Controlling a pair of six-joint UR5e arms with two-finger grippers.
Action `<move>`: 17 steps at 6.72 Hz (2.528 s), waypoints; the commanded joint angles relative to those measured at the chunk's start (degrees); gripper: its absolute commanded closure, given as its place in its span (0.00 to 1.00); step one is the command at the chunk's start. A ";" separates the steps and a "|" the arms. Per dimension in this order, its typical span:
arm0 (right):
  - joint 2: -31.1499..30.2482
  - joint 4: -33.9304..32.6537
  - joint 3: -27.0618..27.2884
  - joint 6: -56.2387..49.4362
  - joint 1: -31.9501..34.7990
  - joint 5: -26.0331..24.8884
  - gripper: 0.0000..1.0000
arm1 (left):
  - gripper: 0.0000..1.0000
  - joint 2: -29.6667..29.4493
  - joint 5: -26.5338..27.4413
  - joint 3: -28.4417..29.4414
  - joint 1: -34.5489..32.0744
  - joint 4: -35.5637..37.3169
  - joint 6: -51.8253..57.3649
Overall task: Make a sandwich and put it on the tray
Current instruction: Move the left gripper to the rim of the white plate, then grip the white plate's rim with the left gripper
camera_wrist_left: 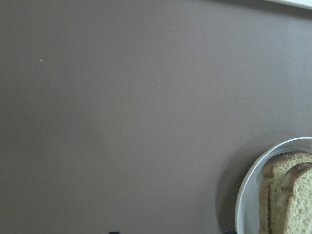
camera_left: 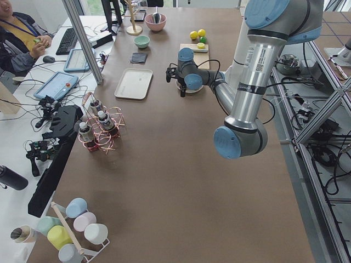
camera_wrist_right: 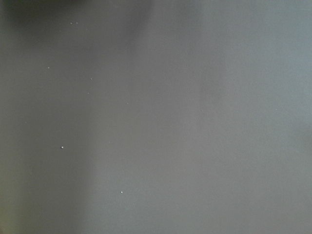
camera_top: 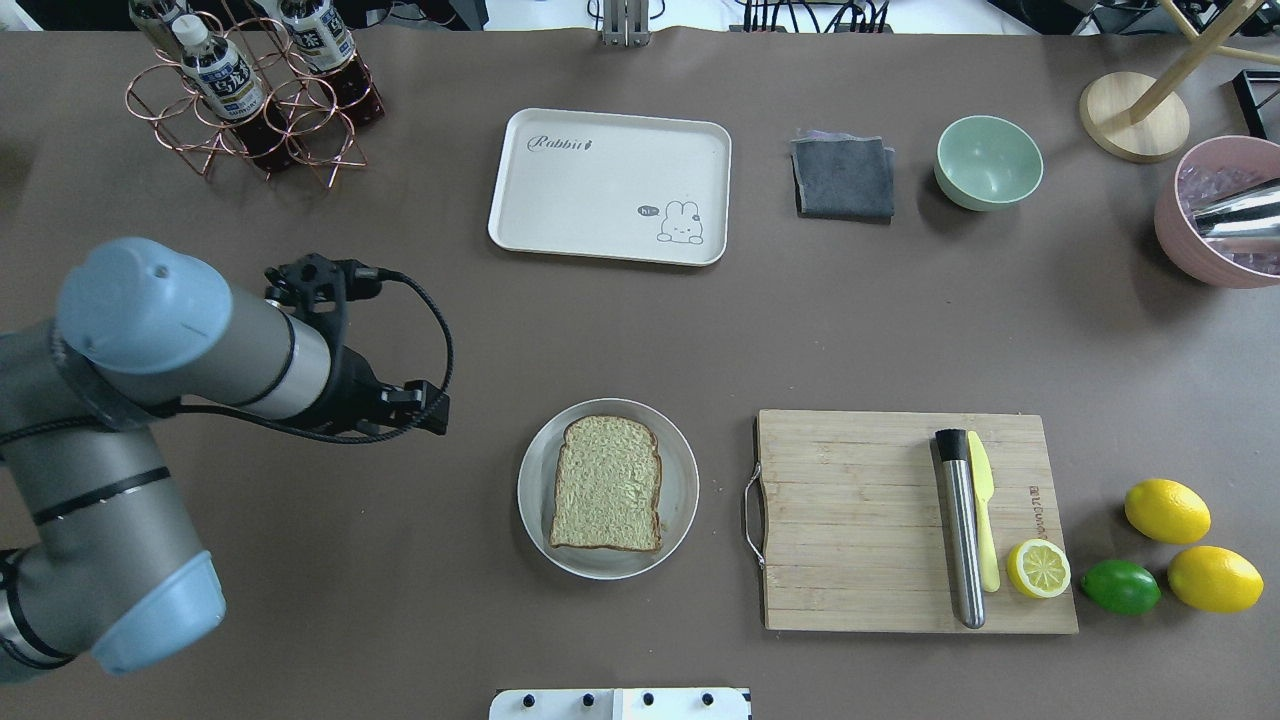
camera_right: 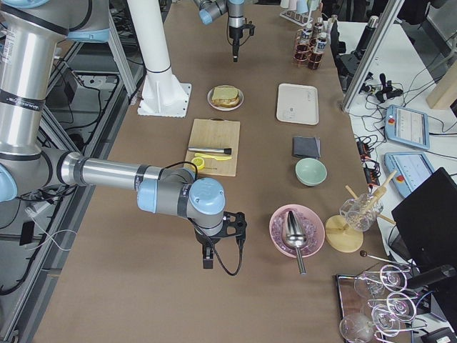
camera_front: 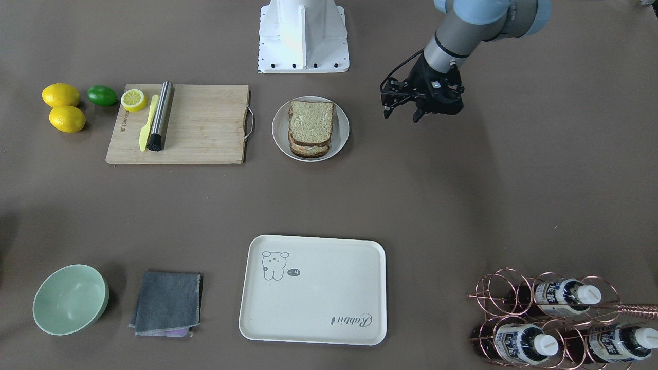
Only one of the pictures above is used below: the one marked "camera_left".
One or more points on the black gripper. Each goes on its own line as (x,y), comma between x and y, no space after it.
(181,81)

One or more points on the white round plate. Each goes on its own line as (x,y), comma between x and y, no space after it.
(188,91)

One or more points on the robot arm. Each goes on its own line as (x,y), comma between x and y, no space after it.
(267,27)

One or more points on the cream rabbit serving tray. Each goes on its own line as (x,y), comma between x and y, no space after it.
(133,84)

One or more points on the bamboo cutting board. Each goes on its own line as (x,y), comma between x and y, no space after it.
(200,59)

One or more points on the half lemon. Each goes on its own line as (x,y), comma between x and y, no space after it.
(200,45)

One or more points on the green lime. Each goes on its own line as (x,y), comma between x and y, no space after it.
(203,39)

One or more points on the folded grey cloth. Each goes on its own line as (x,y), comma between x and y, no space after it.
(139,58)

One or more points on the lower whole lemon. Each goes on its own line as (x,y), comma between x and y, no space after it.
(193,35)

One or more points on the whole lemon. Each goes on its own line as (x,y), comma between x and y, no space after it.
(193,35)
(201,32)

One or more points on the upper whole lemon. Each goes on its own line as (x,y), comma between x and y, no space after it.
(201,32)

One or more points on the mint green bowl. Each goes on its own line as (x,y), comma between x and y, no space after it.
(142,42)

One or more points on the pink bowl with ice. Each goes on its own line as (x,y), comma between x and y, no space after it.
(156,27)

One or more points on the wooden mug tree stand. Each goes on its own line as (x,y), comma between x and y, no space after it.
(129,14)

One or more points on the steel ice scoop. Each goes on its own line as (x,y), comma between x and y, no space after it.
(156,17)

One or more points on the front tea bottle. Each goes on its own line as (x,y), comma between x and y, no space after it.
(105,121)

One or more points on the tea bottle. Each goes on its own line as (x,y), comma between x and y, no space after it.
(87,136)
(105,121)
(96,106)

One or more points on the right tea bottle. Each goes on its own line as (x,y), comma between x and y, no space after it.
(96,106)

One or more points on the left tea bottle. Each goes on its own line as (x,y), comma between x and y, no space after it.
(87,136)

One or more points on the far blue teach pendant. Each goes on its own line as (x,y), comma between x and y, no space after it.
(76,62)

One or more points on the blue teach pendant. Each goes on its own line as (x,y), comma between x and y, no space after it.
(57,86)
(76,62)

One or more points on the near blue teach pendant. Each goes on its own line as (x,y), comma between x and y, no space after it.
(57,86)

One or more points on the black keyboard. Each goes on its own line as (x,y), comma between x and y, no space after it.
(68,42)

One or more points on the computer mouse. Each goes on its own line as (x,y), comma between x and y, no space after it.
(48,59)

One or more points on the blue cup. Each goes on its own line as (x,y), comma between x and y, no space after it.
(76,207)

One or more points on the pink cup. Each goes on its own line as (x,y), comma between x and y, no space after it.
(82,221)

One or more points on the white cup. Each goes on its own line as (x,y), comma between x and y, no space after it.
(96,233)

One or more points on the seated person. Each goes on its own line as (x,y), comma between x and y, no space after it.
(23,41)

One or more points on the white cup rack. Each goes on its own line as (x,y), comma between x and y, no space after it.
(86,248)

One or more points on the yellow cup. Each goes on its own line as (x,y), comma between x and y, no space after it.
(58,237)

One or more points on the green cup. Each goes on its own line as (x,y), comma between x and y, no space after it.
(46,223)

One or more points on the black water bottle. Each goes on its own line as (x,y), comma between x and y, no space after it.
(10,178)

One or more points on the grey cup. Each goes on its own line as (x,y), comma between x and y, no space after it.
(69,254)

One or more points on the paper cup with steel insert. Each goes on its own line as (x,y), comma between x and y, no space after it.
(24,234)

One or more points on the aluminium frame post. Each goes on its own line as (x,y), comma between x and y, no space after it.
(83,40)

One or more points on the copper wire bottle rack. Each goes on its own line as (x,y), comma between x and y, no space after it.
(104,139)

